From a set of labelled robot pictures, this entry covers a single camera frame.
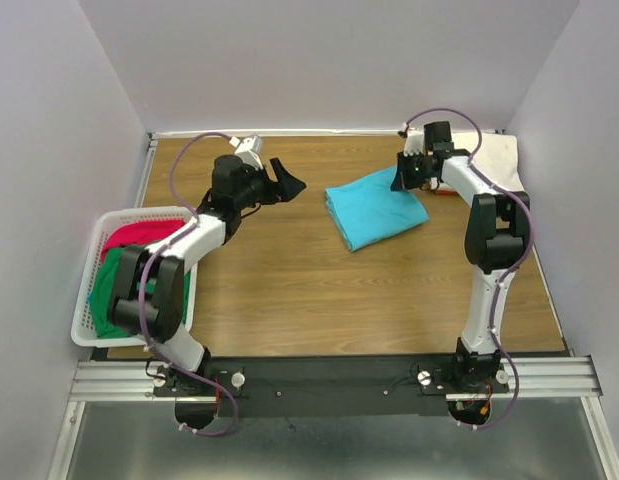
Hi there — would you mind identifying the folded white t shirt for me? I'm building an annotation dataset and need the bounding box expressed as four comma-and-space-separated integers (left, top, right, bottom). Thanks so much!
472, 133, 525, 192

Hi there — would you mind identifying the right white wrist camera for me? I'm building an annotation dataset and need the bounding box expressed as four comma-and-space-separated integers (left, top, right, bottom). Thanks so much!
398, 128, 424, 156

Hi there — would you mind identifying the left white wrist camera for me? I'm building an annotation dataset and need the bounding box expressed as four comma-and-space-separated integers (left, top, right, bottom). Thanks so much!
229, 135, 263, 169

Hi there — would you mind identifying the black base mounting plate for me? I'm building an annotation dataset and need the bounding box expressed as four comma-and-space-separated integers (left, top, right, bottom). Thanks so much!
153, 354, 509, 419

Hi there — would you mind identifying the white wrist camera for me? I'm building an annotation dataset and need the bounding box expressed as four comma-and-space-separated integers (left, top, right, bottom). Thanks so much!
229, 135, 263, 169
398, 128, 424, 156

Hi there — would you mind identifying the red t shirt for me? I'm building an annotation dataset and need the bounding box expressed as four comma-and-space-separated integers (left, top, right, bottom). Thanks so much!
100, 219, 185, 262

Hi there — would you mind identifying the cyan polo t shirt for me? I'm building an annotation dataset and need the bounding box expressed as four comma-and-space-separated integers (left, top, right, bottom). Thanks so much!
325, 167, 429, 252

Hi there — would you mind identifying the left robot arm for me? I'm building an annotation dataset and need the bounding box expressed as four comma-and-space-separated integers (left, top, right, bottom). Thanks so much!
107, 154, 306, 395

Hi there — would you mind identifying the white plastic laundry basket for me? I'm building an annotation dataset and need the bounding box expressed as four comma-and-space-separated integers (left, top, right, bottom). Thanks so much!
71, 207, 191, 348

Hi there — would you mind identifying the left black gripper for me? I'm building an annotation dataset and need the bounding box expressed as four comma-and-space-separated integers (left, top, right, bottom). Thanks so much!
236, 159, 307, 211

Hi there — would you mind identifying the green t shirt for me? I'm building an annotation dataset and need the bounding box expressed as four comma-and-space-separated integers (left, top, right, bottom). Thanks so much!
89, 245, 191, 343

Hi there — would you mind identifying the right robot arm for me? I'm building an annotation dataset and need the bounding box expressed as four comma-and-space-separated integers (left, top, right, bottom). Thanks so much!
391, 121, 532, 392

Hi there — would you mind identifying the aluminium frame rail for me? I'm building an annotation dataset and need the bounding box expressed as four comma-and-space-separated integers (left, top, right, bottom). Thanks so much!
49, 356, 610, 479

